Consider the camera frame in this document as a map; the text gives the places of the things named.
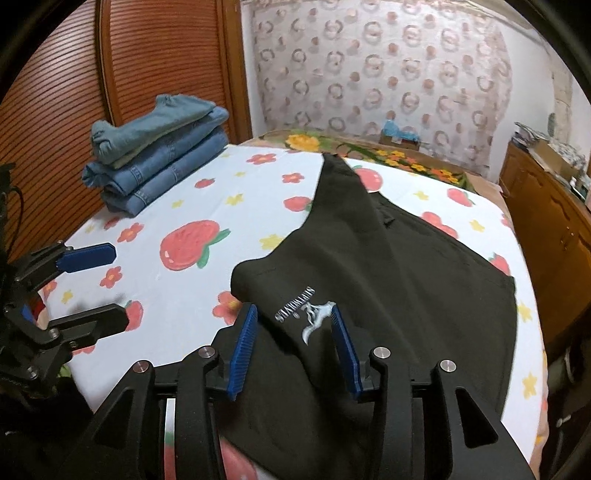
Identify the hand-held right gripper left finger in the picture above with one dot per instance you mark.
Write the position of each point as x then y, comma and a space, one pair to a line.
242, 350

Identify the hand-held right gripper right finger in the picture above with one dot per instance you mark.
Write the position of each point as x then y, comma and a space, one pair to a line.
346, 355

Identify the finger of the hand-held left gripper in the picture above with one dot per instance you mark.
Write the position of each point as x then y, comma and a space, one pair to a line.
87, 258
92, 323

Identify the black t-shirt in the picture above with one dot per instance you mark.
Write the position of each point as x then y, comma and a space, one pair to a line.
392, 277

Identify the folded teal pants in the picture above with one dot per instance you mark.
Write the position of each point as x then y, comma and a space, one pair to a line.
152, 124

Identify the strawberry print bed sheet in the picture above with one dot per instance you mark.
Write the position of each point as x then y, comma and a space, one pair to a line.
152, 286

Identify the folded blue jeans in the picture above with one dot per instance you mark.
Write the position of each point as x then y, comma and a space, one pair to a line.
152, 194
161, 161

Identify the floral blanket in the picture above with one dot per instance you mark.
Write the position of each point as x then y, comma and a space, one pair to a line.
397, 159

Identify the ribbed wooden headboard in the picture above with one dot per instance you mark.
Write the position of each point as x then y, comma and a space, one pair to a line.
161, 55

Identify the dark object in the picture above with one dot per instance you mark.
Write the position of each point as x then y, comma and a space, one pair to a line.
572, 374

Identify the blue topped cardboard box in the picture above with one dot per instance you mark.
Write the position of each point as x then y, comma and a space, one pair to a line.
397, 134

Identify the long wooden cabinet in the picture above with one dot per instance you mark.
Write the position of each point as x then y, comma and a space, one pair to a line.
554, 230

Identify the circle patterned curtain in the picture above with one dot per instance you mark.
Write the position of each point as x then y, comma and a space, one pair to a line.
369, 69

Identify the flat cardboard box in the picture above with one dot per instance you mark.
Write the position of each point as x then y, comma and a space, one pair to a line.
551, 154

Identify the patterned paper stack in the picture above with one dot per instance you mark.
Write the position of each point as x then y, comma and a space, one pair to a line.
531, 131

